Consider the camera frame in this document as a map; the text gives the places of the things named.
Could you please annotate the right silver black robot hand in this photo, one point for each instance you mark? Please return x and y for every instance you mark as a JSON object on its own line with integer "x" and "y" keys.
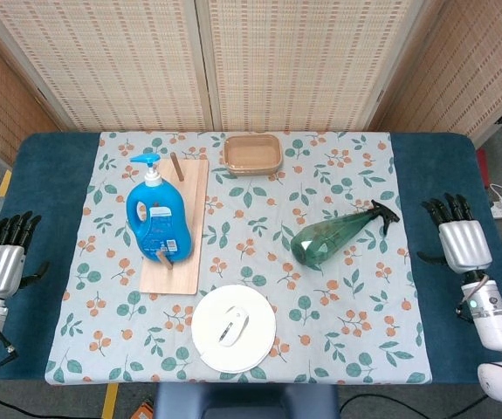
{"x": 464, "y": 244}

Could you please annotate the green spray bottle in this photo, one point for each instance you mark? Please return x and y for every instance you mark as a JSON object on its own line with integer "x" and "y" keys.
{"x": 320, "y": 242}

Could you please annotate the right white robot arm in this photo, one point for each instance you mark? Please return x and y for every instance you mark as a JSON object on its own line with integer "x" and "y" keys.
{"x": 493, "y": 314}

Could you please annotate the blue detergent pump bottle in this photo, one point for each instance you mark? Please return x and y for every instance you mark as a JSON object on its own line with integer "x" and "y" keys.
{"x": 159, "y": 218}

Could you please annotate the red flat object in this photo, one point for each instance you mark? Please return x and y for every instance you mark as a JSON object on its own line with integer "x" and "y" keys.
{"x": 484, "y": 168}

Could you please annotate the dark blue table cover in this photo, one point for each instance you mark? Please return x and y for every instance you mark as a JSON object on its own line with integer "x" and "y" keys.
{"x": 50, "y": 174}

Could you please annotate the wooden board with pegs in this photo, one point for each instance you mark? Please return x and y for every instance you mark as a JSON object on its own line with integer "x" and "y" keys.
{"x": 187, "y": 272}

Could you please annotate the floral print tablecloth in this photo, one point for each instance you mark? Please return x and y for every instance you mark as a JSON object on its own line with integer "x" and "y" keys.
{"x": 277, "y": 262}

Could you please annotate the orange box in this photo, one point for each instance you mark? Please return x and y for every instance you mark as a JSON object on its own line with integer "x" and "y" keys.
{"x": 144, "y": 411}

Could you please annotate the white paper plate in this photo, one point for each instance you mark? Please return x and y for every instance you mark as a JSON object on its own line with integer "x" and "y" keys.
{"x": 209, "y": 336}

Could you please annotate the brown rectangular container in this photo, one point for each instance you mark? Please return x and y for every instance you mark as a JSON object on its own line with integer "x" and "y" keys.
{"x": 252, "y": 155}

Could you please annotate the woven folding screen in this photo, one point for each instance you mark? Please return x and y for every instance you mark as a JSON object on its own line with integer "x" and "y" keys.
{"x": 124, "y": 65}

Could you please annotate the white computer mouse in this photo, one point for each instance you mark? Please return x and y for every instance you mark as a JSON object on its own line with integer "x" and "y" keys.
{"x": 234, "y": 327}

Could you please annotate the dark blue chair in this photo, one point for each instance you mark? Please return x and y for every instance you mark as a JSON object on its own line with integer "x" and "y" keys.
{"x": 246, "y": 399}

